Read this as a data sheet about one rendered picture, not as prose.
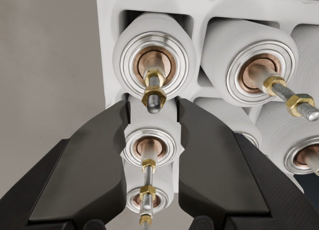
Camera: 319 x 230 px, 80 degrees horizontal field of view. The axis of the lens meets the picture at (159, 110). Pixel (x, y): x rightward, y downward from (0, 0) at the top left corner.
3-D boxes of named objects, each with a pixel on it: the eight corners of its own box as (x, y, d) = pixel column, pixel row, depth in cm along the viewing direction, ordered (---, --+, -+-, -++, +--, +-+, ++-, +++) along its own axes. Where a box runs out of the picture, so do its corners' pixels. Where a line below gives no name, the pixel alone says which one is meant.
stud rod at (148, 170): (147, 159, 26) (145, 212, 20) (144, 154, 26) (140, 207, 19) (154, 156, 26) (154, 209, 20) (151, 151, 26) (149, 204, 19)
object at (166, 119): (143, 117, 46) (136, 179, 30) (122, 83, 41) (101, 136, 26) (180, 101, 44) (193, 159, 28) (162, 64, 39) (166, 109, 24)
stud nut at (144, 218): (143, 213, 30) (143, 219, 29) (153, 216, 30) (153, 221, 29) (138, 220, 31) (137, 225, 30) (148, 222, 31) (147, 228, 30)
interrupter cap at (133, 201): (173, 187, 32) (173, 190, 31) (163, 213, 36) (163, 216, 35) (127, 181, 31) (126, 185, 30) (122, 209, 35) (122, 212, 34)
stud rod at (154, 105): (156, 78, 20) (157, 116, 14) (148, 74, 20) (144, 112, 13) (160, 69, 20) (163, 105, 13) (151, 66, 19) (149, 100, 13)
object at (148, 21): (175, 65, 39) (187, 109, 24) (128, 58, 39) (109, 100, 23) (184, 13, 35) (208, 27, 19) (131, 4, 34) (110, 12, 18)
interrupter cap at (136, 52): (181, 100, 24) (181, 103, 23) (119, 92, 23) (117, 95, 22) (195, 35, 20) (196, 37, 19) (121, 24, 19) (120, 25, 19)
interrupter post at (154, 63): (163, 78, 22) (164, 89, 19) (142, 75, 22) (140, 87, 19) (166, 57, 21) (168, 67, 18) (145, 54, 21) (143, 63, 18)
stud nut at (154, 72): (158, 89, 19) (158, 93, 18) (142, 83, 19) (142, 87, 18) (166, 71, 18) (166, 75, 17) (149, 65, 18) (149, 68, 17)
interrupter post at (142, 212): (154, 195, 33) (154, 213, 30) (152, 203, 34) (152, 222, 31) (140, 193, 33) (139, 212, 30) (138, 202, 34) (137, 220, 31)
